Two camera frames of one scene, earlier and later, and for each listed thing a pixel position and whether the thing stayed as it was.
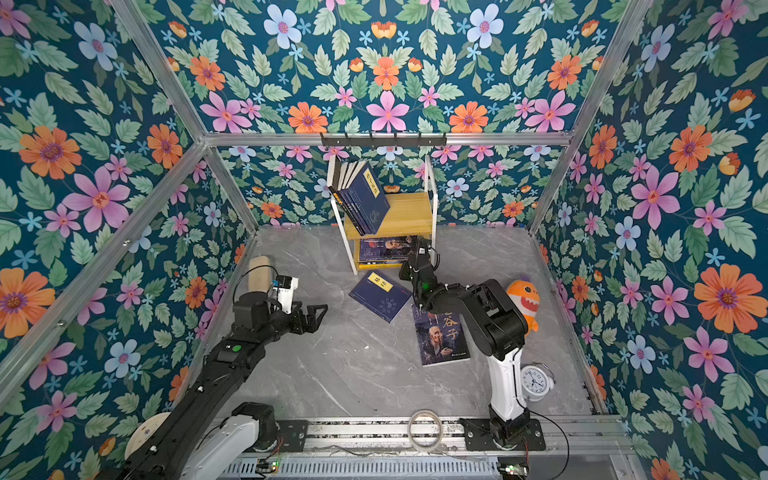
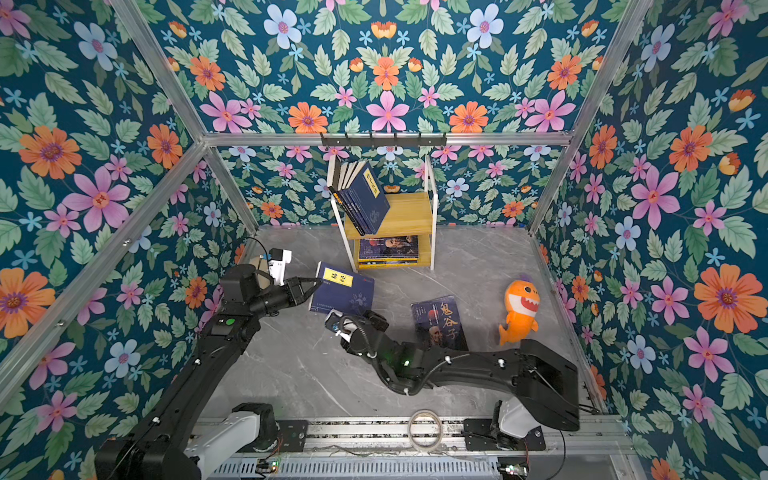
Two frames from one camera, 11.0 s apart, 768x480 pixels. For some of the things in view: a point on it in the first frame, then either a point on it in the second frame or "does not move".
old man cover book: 386,249 does not move
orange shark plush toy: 526,297 does not move
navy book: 381,296 to 342,290
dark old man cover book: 441,337 does not move
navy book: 369,197 does not move
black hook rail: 384,141 does not move
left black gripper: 301,328 to 294,290
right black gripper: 405,275 to 376,321
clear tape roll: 440,433 does not move
